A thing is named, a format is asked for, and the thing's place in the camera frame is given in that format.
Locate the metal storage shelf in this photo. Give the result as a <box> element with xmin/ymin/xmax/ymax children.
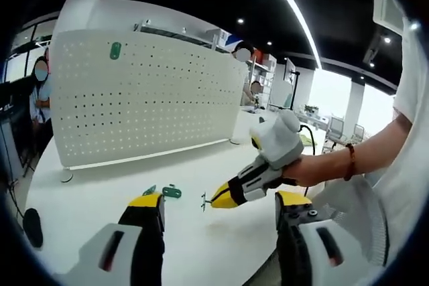
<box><xmin>133</xmin><ymin>19</ymin><xmax>233</xmax><ymax>53</ymax></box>

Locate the grey mesh office chair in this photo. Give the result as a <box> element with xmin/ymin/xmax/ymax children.
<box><xmin>314</xmin><ymin>175</ymin><xmax>388</xmax><ymax>267</ymax></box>

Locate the black oval stand base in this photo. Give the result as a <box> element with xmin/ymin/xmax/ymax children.
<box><xmin>22</xmin><ymin>208</ymin><xmax>45</xmax><ymax>249</ymax></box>

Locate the person's right hand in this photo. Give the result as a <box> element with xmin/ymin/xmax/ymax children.
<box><xmin>282</xmin><ymin>147</ymin><xmax>349</xmax><ymax>188</ymax></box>

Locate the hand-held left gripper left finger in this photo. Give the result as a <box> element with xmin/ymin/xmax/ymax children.
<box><xmin>63</xmin><ymin>192</ymin><xmax>166</xmax><ymax>286</ymax></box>

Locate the green hook assembly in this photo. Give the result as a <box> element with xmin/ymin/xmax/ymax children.
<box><xmin>141</xmin><ymin>184</ymin><xmax>159</xmax><ymax>198</ymax></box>
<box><xmin>200</xmin><ymin>192</ymin><xmax>216</xmax><ymax>212</ymax></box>
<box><xmin>162</xmin><ymin>184</ymin><xmax>183</xmax><ymax>201</ymax></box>
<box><xmin>110</xmin><ymin>42</ymin><xmax>123</xmax><ymax>62</ymax></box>

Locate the white perforated mounting plate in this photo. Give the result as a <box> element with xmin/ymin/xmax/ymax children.
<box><xmin>51</xmin><ymin>29</ymin><xmax>249</xmax><ymax>184</ymax></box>

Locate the red bead bracelet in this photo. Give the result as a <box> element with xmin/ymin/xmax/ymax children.
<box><xmin>343</xmin><ymin>142</ymin><xmax>357</xmax><ymax>182</ymax></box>

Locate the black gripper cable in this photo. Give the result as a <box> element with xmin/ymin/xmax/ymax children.
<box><xmin>299</xmin><ymin>124</ymin><xmax>318</xmax><ymax>197</ymax></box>

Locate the black tripod stand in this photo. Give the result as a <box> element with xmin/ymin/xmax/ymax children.
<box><xmin>286</xmin><ymin>69</ymin><xmax>302</xmax><ymax>112</ymax></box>

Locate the linear ceiling light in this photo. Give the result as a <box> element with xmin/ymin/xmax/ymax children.
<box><xmin>257</xmin><ymin>0</ymin><xmax>323</xmax><ymax>70</ymax></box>

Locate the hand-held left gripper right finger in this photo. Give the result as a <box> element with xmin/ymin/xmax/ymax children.
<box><xmin>274</xmin><ymin>190</ymin><xmax>358</xmax><ymax>286</ymax></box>

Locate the ceiling air vent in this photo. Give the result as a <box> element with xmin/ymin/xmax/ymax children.
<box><xmin>371</xmin><ymin>0</ymin><xmax>407</xmax><ymax>31</ymax></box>

